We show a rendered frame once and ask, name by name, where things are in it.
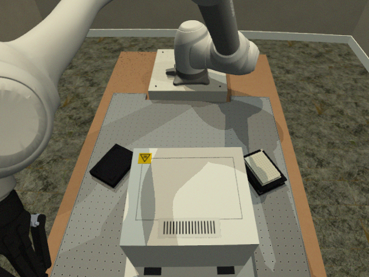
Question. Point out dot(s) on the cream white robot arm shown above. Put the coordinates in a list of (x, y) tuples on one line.
[(32, 65)]

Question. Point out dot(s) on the grey and dark blue benchtop lab instrument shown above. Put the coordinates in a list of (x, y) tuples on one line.
[(188, 213)]

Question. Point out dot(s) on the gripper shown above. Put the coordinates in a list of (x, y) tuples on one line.
[(15, 243)]

